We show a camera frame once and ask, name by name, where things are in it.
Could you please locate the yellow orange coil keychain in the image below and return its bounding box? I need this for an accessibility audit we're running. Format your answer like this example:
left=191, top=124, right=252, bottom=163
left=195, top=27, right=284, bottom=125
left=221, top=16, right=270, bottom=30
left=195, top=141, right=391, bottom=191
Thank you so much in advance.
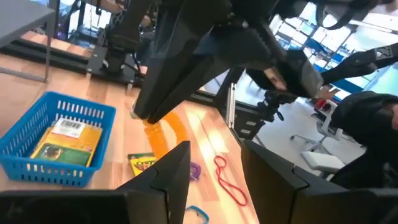
left=129, top=99, right=189, bottom=159

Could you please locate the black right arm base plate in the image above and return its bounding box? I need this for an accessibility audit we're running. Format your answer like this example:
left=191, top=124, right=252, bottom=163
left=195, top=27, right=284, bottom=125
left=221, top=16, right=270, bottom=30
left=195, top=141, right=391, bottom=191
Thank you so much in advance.
left=85, top=43, right=146, bottom=86

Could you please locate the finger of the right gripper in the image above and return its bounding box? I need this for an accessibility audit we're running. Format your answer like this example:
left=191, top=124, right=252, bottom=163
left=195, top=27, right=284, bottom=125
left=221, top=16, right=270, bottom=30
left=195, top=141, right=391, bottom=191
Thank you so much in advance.
left=149, top=52, right=231, bottom=124
left=134, top=18, right=200, bottom=121

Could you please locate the red rubber band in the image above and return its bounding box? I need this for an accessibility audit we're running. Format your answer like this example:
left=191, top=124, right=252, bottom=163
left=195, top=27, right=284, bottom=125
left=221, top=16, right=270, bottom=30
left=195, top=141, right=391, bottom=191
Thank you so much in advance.
left=213, top=154, right=249, bottom=207

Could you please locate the white office chair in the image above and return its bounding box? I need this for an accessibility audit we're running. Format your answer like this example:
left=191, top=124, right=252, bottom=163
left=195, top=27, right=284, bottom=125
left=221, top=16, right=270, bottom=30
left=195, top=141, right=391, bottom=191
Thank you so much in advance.
left=289, top=99, right=348, bottom=181

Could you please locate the yellow green crayon box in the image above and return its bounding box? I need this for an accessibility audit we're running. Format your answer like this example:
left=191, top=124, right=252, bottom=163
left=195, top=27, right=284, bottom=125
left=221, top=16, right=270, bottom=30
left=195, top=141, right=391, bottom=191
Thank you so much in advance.
left=30, top=117, right=104, bottom=168
left=127, top=151, right=159, bottom=177

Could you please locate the grey perforated metal shelf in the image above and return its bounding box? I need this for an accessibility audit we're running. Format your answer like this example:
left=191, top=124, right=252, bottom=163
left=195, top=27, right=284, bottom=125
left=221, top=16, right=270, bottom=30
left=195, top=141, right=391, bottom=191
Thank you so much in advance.
left=0, top=0, right=62, bottom=84

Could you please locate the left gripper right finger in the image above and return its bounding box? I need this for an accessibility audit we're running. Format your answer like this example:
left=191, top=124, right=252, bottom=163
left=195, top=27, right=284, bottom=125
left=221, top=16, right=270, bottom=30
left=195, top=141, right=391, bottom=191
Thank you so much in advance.
left=241, top=139, right=398, bottom=224

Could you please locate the blue plastic basket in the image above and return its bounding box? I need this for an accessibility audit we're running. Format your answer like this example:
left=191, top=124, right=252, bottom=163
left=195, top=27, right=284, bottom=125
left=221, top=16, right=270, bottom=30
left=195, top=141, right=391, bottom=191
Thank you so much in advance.
left=0, top=90, right=118, bottom=189

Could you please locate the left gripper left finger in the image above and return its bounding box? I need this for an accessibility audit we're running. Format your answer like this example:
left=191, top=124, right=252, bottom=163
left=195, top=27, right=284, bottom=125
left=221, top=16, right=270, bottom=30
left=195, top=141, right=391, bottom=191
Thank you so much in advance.
left=0, top=140, right=192, bottom=224

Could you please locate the blue rubber band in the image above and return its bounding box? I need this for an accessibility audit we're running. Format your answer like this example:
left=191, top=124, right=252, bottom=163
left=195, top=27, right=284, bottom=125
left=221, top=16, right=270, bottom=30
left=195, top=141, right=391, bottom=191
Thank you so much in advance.
left=185, top=205, right=210, bottom=224

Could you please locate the person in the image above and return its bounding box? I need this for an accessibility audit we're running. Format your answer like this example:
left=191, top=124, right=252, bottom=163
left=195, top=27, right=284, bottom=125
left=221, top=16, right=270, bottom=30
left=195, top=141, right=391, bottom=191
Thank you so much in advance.
left=329, top=91, right=398, bottom=190

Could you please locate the purple coil keychain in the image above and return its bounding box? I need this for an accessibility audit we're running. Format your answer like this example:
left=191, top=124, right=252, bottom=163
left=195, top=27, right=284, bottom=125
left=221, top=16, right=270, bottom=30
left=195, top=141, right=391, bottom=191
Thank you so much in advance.
left=189, top=161, right=202, bottom=182

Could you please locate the black camera tripod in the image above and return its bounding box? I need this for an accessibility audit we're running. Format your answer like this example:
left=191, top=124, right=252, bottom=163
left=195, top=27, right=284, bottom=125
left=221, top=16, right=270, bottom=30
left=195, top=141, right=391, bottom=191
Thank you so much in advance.
left=257, top=89, right=285, bottom=123

